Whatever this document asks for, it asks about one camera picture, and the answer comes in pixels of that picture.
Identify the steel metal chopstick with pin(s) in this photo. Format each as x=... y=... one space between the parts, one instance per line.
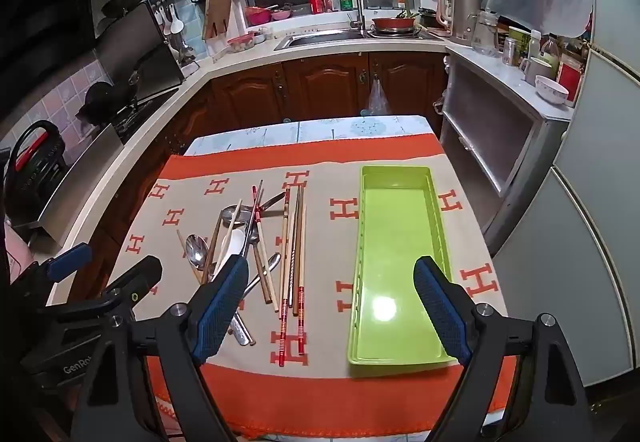
x=291 y=260

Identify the brown wooden chopstick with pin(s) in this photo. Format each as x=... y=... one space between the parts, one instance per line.
x=301 y=193

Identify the wooden cutting board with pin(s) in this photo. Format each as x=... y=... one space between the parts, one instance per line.
x=216 y=18

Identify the steel electric kettle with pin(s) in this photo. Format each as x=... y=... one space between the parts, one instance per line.
x=459 y=17

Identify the red-topped wooden chopstick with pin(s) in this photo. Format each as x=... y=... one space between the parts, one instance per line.
x=284 y=277

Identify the black rice cooker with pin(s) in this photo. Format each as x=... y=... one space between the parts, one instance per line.
x=36 y=168

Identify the red-patterned bamboo chopstick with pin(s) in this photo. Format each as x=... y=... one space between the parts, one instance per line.
x=254 y=234

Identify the green plastic utensil tray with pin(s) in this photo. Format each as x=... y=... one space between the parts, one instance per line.
x=399 y=222

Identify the white ceramic bowl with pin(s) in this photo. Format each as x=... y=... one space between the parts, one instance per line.
x=551 y=91

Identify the steel teaspoon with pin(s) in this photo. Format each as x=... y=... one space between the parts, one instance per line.
x=196 y=252

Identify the steel storage cabinet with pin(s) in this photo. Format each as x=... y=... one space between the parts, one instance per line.
x=500 y=136

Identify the white ceramic soup spoon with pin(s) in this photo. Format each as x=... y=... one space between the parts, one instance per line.
x=233 y=245

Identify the red frying pan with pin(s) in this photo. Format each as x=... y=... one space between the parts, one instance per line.
x=393 y=25

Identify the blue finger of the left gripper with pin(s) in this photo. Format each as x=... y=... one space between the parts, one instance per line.
x=63 y=265
x=133 y=285

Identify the hanging plastic bag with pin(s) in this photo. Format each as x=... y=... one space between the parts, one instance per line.
x=377 y=104

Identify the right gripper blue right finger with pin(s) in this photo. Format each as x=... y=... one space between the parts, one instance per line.
x=448 y=307

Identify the orange beige H-pattern cloth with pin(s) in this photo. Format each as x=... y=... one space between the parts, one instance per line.
x=317 y=393

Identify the large steel soup spoon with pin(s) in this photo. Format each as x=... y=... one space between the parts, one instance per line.
x=268 y=209

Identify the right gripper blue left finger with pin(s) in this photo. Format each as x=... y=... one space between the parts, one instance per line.
x=213 y=306

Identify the plain light wooden chopstick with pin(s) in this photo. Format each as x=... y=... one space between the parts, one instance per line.
x=267 y=275

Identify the grey refrigerator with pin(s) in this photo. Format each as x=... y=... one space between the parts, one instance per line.
x=575 y=252

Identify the chrome kitchen faucet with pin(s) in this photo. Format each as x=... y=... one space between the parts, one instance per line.
x=352 y=0

